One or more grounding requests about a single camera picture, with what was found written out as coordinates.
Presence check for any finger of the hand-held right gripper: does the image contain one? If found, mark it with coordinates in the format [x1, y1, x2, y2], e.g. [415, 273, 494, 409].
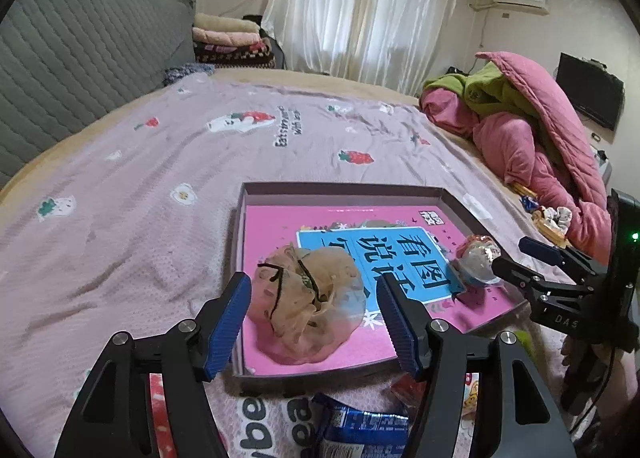
[518, 236, 608, 280]
[491, 258, 582, 302]

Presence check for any green blanket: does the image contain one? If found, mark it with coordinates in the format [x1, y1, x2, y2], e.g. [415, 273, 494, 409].
[422, 60, 541, 121]

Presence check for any white crumpled cloth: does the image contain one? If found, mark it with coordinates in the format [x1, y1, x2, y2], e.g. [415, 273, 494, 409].
[542, 206, 572, 231]

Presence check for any shallow grey cardboard box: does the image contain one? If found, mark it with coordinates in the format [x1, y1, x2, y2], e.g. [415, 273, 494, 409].
[227, 181, 531, 381]

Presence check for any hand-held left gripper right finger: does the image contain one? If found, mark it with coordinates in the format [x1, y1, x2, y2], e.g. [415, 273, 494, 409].
[375, 280, 578, 458]

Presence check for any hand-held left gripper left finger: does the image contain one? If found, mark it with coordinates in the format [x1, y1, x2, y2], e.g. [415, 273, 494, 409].
[52, 272, 252, 458]

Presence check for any beige mesh drawstring pouch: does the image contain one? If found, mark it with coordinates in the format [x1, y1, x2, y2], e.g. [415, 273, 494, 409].
[250, 244, 366, 365]

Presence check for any blue fuzzy cloth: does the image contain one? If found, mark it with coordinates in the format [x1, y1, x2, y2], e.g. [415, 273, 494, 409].
[162, 63, 216, 86]

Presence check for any white storage box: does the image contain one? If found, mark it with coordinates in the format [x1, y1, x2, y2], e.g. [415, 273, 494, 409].
[592, 145, 613, 189]

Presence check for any grey quilted headboard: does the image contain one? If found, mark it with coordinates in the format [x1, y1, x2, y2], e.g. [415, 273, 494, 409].
[0, 0, 197, 189]

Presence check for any dark patterned folded blanket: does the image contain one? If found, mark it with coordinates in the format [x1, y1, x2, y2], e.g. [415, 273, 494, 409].
[194, 40, 276, 70]

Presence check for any black flat television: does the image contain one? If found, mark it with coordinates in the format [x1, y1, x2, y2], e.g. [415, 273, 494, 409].
[556, 53, 626, 131]

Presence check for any cream folded blanket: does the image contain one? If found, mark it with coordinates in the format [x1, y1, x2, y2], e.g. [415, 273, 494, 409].
[194, 13, 261, 34]

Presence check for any pink picture book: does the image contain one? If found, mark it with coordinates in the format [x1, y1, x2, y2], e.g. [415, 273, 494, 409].
[243, 204, 521, 375]

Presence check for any pink quilt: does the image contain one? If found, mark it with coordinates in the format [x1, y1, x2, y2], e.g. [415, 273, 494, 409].
[419, 52, 613, 259]

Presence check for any pink folded blanket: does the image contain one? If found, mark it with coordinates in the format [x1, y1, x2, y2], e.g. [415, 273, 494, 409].
[192, 28, 263, 47]

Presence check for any white sheer curtain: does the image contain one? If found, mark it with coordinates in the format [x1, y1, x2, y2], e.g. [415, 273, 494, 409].
[261, 0, 463, 96]

